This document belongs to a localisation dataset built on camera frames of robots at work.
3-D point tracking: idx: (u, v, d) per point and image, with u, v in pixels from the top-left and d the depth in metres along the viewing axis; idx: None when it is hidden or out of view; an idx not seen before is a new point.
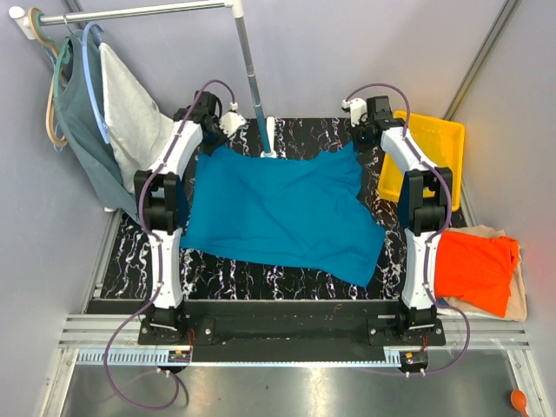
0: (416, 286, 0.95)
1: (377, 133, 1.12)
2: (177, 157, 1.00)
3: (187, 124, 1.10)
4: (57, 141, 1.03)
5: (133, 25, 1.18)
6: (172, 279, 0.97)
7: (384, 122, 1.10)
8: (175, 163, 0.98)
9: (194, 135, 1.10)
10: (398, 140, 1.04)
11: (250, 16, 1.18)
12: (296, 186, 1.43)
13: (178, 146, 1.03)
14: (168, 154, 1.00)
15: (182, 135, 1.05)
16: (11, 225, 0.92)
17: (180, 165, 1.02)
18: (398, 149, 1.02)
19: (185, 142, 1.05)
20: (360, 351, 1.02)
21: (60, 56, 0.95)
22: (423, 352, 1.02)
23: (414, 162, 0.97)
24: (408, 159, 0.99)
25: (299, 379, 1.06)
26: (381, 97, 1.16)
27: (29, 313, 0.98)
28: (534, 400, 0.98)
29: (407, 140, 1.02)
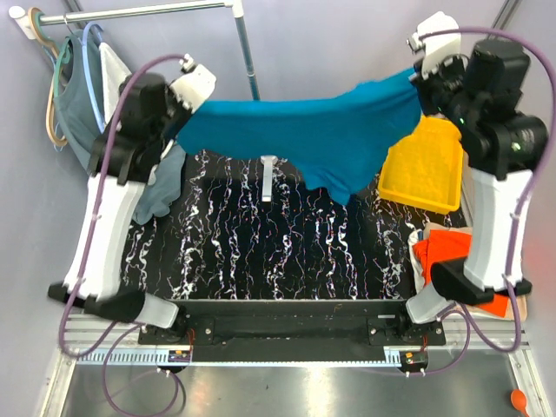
0: (427, 314, 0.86)
1: (487, 153, 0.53)
2: (102, 258, 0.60)
3: (107, 189, 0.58)
4: (58, 141, 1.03)
5: (132, 25, 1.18)
6: (156, 318, 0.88)
7: (512, 147, 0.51)
8: (98, 273, 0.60)
9: (128, 199, 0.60)
10: (502, 215, 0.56)
11: (251, 16, 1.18)
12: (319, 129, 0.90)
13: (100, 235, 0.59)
14: (82, 263, 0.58)
15: (103, 219, 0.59)
16: (12, 226, 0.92)
17: (109, 262, 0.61)
18: (491, 221, 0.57)
19: (112, 228, 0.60)
20: (360, 351, 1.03)
21: (60, 56, 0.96)
22: (423, 352, 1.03)
23: (497, 271, 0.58)
24: (494, 255, 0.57)
25: (299, 379, 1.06)
26: (513, 60, 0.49)
27: (29, 313, 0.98)
28: (534, 401, 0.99)
29: (516, 224, 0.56)
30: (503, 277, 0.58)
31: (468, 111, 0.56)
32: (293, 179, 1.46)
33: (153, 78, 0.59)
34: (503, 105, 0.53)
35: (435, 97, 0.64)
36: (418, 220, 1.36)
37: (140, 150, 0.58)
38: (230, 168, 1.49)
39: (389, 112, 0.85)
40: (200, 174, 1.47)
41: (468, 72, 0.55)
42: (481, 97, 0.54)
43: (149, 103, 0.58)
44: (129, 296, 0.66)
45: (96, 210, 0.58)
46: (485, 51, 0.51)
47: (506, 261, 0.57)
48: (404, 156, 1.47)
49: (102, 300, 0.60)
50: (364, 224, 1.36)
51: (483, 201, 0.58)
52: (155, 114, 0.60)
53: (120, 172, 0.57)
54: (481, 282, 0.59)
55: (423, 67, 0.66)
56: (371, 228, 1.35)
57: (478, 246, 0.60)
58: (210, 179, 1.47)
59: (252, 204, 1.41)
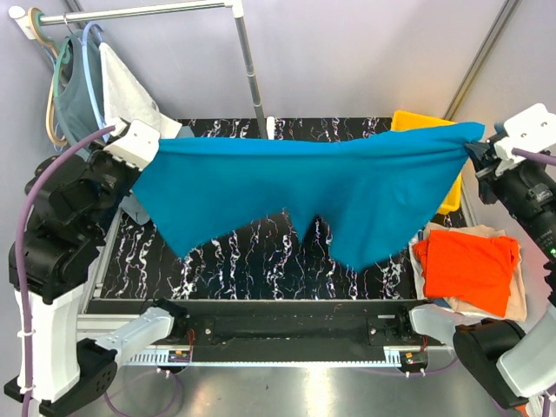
0: (429, 330, 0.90)
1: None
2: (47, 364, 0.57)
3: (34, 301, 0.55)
4: (58, 141, 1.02)
5: (131, 25, 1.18)
6: (152, 331, 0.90)
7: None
8: (49, 379, 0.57)
9: (63, 303, 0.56)
10: None
11: (251, 16, 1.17)
12: (318, 191, 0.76)
13: (42, 343, 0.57)
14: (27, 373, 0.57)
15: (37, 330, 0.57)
16: (12, 227, 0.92)
17: (57, 365, 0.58)
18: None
19: (51, 336, 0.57)
20: (360, 351, 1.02)
21: (60, 56, 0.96)
22: (424, 352, 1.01)
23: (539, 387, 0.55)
24: (546, 379, 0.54)
25: (299, 379, 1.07)
26: None
27: None
28: (536, 401, 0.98)
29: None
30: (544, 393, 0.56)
31: None
32: None
33: (73, 170, 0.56)
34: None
35: (512, 202, 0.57)
36: None
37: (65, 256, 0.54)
38: None
39: (417, 170, 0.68)
40: None
41: None
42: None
43: (64, 201, 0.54)
44: (91, 382, 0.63)
45: (29, 327, 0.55)
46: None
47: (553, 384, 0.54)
48: None
49: (55, 402, 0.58)
50: None
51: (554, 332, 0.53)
52: (82, 208, 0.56)
53: (44, 287, 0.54)
54: (518, 390, 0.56)
55: (499, 165, 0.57)
56: None
57: (526, 357, 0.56)
58: None
59: None
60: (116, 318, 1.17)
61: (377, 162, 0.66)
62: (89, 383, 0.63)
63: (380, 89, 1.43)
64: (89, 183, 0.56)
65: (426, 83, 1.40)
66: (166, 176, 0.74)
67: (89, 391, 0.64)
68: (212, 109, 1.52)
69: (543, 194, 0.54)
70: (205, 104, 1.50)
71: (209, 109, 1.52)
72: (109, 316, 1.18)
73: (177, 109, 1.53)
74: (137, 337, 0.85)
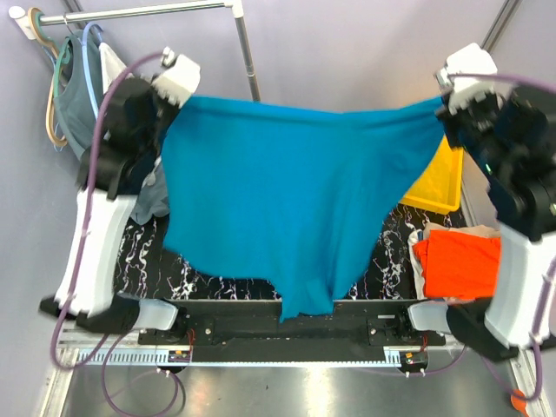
0: (429, 326, 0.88)
1: (524, 211, 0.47)
2: (92, 273, 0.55)
3: (95, 198, 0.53)
4: (57, 141, 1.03)
5: (132, 25, 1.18)
6: (157, 319, 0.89)
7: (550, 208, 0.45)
8: (89, 288, 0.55)
9: (121, 211, 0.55)
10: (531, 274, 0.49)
11: (251, 16, 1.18)
12: (319, 180, 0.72)
13: (90, 248, 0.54)
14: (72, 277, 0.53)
15: (92, 233, 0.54)
16: (11, 226, 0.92)
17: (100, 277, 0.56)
18: (520, 280, 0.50)
19: (102, 243, 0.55)
20: (360, 351, 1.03)
21: (60, 56, 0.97)
22: (423, 352, 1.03)
23: (522, 328, 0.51)
24: (522, 314, 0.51)
25: (299, 379, 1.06)
26: None
27: (28, 313, 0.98)
28: (535, 401, 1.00)
29: (548, 286, 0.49)
30: (529, 336, 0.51)
31: (499, 162, 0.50)
32: None
33: (136, 84, 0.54)
34: (542, 160, 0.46)
35: (462, 135, 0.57)
36: (418, 220, 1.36)
37: (131, 162, 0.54)
38: None
39: (407, 136, 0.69)
40: None
41: (503, 121, 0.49)
42: (518, 151, 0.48)
43: (136, 114, 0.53)
44: (115, 307, 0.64)
45: (85, 226, 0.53)
46: (523, 102, 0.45)
47: (535, 320, 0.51)
48: None
49: (95, 316, 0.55)
50: None
51: (512, 256, 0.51)
52: (144, 125, 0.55)
53: (109, 186, 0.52)
54: (504, 339, 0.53)
55: (448, 102, 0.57)
56: None
57: (503, 300, 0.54)
58: None
59: None
60: None
61: (373, 133, 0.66)
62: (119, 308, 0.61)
63: (380, 89, 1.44)
64: (151, 102, 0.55)
65: (426, 83, 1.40)
66: (193, 138, 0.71)
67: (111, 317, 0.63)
68: None
69: (483, 123, 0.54)
70: None
71: None
72: None
73: None
74: (149, 311, 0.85)
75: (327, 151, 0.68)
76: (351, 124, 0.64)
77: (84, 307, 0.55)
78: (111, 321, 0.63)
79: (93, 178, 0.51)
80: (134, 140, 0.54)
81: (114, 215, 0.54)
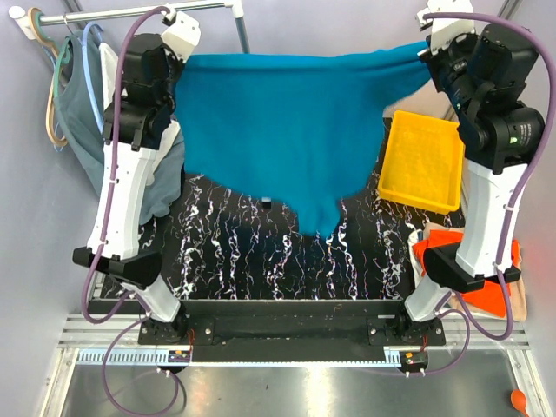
0: (425, 309, 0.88)
1: (486, 142, 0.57)
2: (121, 221, 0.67)
3: (120, 154, 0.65)
4: (58, 141, 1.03)
5: (132, 25, 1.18)
6: (162, 307, 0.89)
7: (508, 139, 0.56)
8: (120, 234, 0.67)
9: (141, 165, 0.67)
10: (495, 203, 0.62)
11: (251, 16, 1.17)
12: (319, 104, 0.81)
13: (117, 200, 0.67)
14: (104, 224, 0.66)
15: (119, 182, 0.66)
16: (10, 226, 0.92)
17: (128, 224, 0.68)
18: (485, 214, 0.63)
19: (128, 193, 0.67)
20: (360, 351, 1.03)
21: (60, 56, 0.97)
22: (423, 352, 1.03)
23: (487, 257, 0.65)
24: (486, 244, 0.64)
25: (299, 379, 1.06)
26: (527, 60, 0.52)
27: (29, 312, 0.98)
28: (535, 400, 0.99)
29: (509, 215, 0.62)
30: (493, 265, 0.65)
31: (468, 100, 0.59)
32: None
33: (146, 40, 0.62)
34: (506, 96, 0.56)
35: (443, 77, 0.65)
36: (418, 220, 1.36)
37: (150, 115, 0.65)
38: None
39: (397, 82, 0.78)
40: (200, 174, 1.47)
41: (474, 61, 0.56)
42: (485, 88, 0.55)
43: (151, 69, 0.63)
44: (147, 260, 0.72)
45: (113, 175, 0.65)
46: (493, 40, 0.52)
47: (498, 250, 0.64)
48: (405, 156, 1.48)
49: (125, 261, 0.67)
50: (364, 224, 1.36)
51: (478, 194, 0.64)
52: (158, 79, 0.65)
53: (135, 136, 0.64)
54: (472, 269, 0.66)
55: (433, 45, 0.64)
56: (371, 228, 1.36)
57: (471, 235, 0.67)
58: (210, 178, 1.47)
59: (251, 205, 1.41)
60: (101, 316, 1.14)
61: (363, 76, 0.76)
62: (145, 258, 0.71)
63: None
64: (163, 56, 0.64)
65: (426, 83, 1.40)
66: (198, 90, 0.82)
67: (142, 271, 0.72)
68: None
69: (459, 64, 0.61)
70: None
71: None
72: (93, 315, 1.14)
73: None
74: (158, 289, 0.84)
75: (321, 88, 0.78)
76: (351, 66, 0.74)
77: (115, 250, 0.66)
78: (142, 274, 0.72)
79: (117, 129, 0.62)
80: (149, 93, 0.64)
81: (134, 168, 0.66)
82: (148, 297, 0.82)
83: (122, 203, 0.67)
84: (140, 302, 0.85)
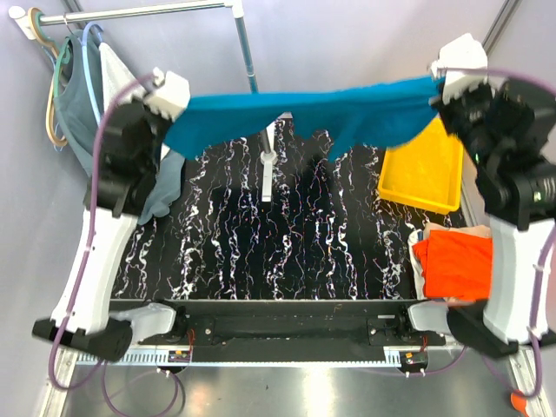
0: (430, 326, 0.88)
1: (507, 201, 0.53)
2: (92, 292, 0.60)
3: (99, 221, 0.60)
4: (58, 141, 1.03)
5: (131, 25, 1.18)
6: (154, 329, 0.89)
7: (532, 194, 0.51)
8: (89, 306, 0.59)
9: (122, 232, 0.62)
10: (525, 264, 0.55)
11: (251, 16, 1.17)
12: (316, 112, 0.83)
13: (89, 269, 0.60)
14: (72, 294, 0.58)
15: (95, 249, 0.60)
16: (10, 226, 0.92)
17: (101, 294, 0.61)
18: (510, 271, 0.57)
19: (103, 261, 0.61)
20: (360, 351, 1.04)
21: (60, 56, 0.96)
22: (423, 352, 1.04)
23: (520, 321, 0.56)
24: (515, 305, 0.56)
25: (298, 379, 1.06)
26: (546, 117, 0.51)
27: (29, 313, 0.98)
28: (534, 400, 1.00)
29: (539, 275, 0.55)
30: (527, 329, 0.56)
31: (487, 155, 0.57)
32: (293, 179, 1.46)
33: (128, 112, 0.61)
34: (526, 153, 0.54)
35: (457, 124, 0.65)
36: (418, 220, 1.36)
37: (135, 184, 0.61)
38: (230, 168, 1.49)
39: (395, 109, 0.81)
40: (200, 174, 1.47)
41: (495, 114, 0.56)
42: (504, 144, 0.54)
43: (133, 137, 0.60)
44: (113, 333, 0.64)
45: (89, 241, 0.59)
46: (513, 96, 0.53)
47: (531, 314, 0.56)
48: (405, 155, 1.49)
49: (91, 334, 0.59)
50: (364, 224, 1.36)
51: (502, 251, 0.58)
52: (141, 145, 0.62)
53: (115, 205, 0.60)
54: (503, 334, 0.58)
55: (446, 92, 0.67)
56: (371, 228, 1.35)
57: (498, 297, 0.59)
58: (210, 179, 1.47)
59: (252, 204, 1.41)
60: None
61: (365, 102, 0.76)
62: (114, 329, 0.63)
63: None
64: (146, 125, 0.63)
65: None
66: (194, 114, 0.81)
67: (110, 345, 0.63)
68: None
69: (474, 115, 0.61)
70: None
71: None
72: None
73: None
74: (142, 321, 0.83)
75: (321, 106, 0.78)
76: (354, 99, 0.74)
77: (81, 324, 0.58)
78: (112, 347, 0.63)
79: (95, 198, 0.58)
80: (134, 164, 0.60)
81: (114, 234, 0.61)
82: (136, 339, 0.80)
83: (94, 272, 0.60)
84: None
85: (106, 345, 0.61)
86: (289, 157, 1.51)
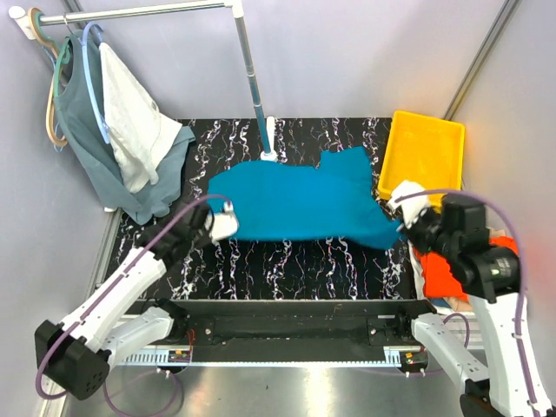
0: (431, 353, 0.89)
1: (472, 279, 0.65)
2: (106, 310, 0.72)
3: (143, 259, 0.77)
4: (57, 141, 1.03)
5: (131, 25, 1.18)
6: (147, 337, 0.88)
7: (489, 273, 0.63)
8: (98, 321, 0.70)
9: (151, 275, 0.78)
10: (506, 338, 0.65)
11: (251, 16, 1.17)
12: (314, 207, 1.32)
13: (114, 293, 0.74)
14: (93, 305, 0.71)
15: (128, 276, 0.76)
16: (10, 226, 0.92)
17: (110, 318, 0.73)
18: (499, 347, 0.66)
19: (129, 291, 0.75)
20: (359, 351, 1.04)
21: (60, 56, 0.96)
22: (423, 352, 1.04)
23: (520, 397, 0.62)
24: (512, 380, 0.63)
25: (299, 379, 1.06)
26: (474, 211, 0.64)
27: (29, 313, 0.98)
28: None
29: (520, 345, 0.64)
30: (530, 406, 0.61)
31: (450, 248, 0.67)
32: None
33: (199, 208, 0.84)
34: (475, 240, 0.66)
35: (425, 238, 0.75)
36: None
37: (174, 245, 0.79)
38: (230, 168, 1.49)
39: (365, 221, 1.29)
40: (200, 174, 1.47)
41: (444, 218, 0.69)
42: (456, 235, 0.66)
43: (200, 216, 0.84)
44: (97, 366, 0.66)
45: (127, 268, 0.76)
46: (450, 201, 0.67)
47: (528, 389, 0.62)
48: (404, 156, 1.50)
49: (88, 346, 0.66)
50: None
51: (488, 335, 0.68)
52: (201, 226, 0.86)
53: (160, 249, 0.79)
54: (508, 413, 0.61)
55: (407, 218, 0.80)
56: None
57: (496, 379, 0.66)
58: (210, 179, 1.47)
59: None
60: None
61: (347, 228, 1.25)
62: (100, 361, 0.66)
63: (380, 89, 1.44)
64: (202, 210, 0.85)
65: (426, 83, 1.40)
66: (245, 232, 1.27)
67: (86, 377, 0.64)
68: (213, 109, 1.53)
69: (434, 226, 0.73)
70: (206, 104, 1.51)
71: (209, 109, 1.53)
72: None
73: (177, 109, 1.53)
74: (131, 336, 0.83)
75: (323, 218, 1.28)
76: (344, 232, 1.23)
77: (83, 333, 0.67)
78: (88, 379, 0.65)
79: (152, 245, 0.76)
80: (192, 230, 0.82)
81: (146, 274, 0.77)
82: (119, 358, 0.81)
83: (115, 297, 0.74)
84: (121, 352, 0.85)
85: (87, 373, 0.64)
86: (289, 157, 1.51)
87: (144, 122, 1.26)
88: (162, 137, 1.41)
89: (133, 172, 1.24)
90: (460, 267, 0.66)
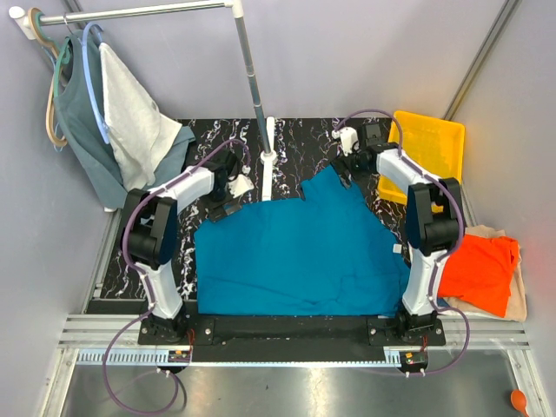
0: (420, 296, 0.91)
1: (370, 159, 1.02)
2: (181, 189, 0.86)
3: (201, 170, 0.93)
4: (57, 141, 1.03)
5: (131, 25, 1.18)
6: (165, 299, 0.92)
7: (377, 148, 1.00)
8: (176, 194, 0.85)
9: (205, 184, 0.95)
10: (394, 160, 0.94)
11: (251, 16, 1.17)
12: (310, 260, 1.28)
13: (184, 182, 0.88)
14: (171, 182, 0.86)
15: (193, 175, 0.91)
16: (11, 225, 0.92)
17: (179, 201, 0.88)
18: (395, 167, 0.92)
19: (193, 184, 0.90)
20: (360, 351, 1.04)
21: (60, 56, 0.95)
22: (423, 352, 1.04)
23: (415, 176, 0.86)
24: (407, 173, 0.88)
25: (299, 379, 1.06)
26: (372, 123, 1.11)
27: (29, 313, 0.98)
28: (534, 400, 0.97)
29: (404, 158, 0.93)
30: (422, 175, 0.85)
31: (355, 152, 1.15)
32: (293, 179, 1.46)
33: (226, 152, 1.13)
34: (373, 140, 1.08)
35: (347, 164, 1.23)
36: None
37: (220, 170, 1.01)
38: None
39: (367, 268, 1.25)
40: None
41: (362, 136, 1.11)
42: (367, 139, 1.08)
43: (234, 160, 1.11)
44: (173, 226, 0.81)
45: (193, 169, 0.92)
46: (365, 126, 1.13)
47: (418, 169, 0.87)
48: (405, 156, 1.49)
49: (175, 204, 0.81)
50: None
51: (396, 175, 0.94)
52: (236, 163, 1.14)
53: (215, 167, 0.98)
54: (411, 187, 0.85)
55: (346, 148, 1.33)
56: None
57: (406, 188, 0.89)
58: None
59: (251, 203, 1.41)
60: (96, 317, 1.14)
61: (347, 281, 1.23)
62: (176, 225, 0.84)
63: (379, 89, 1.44)
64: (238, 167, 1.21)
65: (426, 83, 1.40)
66: (238, 291, 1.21)
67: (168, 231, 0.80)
68: (213, 109, 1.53)
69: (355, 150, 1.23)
70: (206, 105, 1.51)
71: (209, 109, 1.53)
72: (92, 317, 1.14)
73: (177, 109, 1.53)
74: (167, 279, 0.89)
75: (322, 280, 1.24)
76: (347, 289, 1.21)
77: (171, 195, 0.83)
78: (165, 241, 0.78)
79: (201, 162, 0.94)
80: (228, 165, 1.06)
81: (204, 178, 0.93)
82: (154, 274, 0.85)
83: (188, 183, 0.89)
84: (146, 289, 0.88)
85: (168, 234, 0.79)
86: (289, 157, 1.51)
87: (142, 123, 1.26)
88: (163, 138, 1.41)
89: (133, 173, 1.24)
90: (364, 155, 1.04)
